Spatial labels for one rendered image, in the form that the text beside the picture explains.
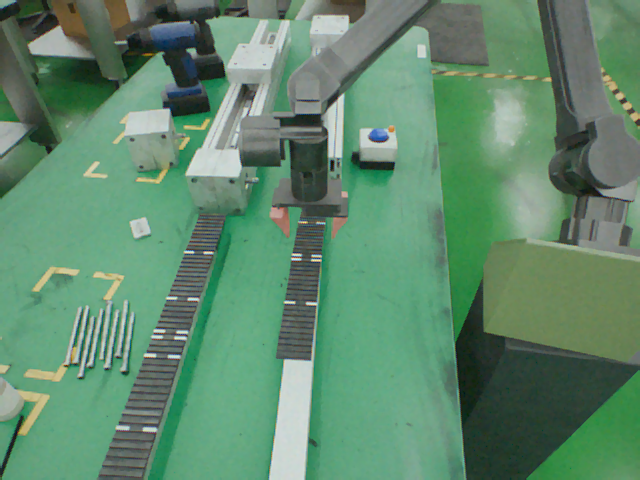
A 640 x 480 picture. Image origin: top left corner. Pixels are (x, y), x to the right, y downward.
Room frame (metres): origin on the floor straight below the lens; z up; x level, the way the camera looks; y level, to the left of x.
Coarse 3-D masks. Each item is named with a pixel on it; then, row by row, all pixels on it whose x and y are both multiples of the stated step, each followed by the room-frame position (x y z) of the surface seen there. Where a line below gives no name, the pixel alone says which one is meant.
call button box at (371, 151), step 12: (360, 132) 0.87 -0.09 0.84; (360, 144) 0.83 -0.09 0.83; (372, 144) 0.82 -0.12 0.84; (384, 144) 0.82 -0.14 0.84; (396, 144) 0.82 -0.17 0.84; (360, 156) 0.81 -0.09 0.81; (372, 156) 0.81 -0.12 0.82; (384, 156) 0.80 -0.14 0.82; (360, 168) 0.81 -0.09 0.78; (372, 168) 0.81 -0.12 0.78; (384, 168) 0.80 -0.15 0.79
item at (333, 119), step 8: (312, 48) 1.30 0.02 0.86; (320, 48) 1.30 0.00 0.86; (336, 104) 0.95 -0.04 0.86; (328, 112) 0.99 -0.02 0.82; (336, 112) 0.91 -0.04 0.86; (328, 120) 0.95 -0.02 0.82; (336, 120) 0.88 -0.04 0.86; (328, 128) 0.91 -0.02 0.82; (336, 128) 0.84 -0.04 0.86; (336, 136) 0.81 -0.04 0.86; (336, 144) 0.78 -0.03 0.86; (336, 152) 0.75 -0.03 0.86; (336, 160) 0.73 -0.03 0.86; (336, 168) 0.73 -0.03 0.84; (328, 176) 0.73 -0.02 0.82; (336, 176) 0.74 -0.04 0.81
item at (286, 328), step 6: (282, 324) 0.37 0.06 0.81; (288, 324) 0.37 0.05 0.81; (294, 324) 0.37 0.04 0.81; (300, 324) 0.37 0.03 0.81; (306, 324) 0.37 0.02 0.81; (312, 324) 0.37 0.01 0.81; (282, 330) 0.36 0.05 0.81; (288, 330) 0.36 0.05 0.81; (294, 330) 0.36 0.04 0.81; (300, 330) 0.36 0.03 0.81; (306, 330) 0.36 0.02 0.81; (312, 330) 0.36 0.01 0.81
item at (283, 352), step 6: (282, 348) 0.33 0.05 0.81; (288, 348) 0.33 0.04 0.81; (294, 348) 0.33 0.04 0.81; (300, 348) 0.33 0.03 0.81; (306, 348) 0.33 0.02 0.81; (312, 348) 0.33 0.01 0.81; (276, 354) 0.32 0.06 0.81; (282, 354) 0.32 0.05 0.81; (288, 354) 0.32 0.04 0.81; (294, 354) 0.32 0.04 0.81; (300, 354) 0.32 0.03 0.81; (306, 354) 0.32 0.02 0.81; (306, 360) 0.31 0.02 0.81
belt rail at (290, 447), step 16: (320, 272) 0.49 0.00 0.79; (288, 368) 0.30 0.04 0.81; (304, 368) 0.30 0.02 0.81; (288, 384) 0.27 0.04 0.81; (304, 384) 0.27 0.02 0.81; (288, 400) 0.25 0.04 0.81; (304, 400) 0.25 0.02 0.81; (288, 416) 0.23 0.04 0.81; (304, 416) 0.23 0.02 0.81; (288, 432) 0.21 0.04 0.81; (304, 432) 0.21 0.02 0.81; (288, 448) 0.19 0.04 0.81; (304, 448) 0.19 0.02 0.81; (272, 464) 0.18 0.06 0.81; (288, 464) 0.18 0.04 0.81; (304, 464) 0.18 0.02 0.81
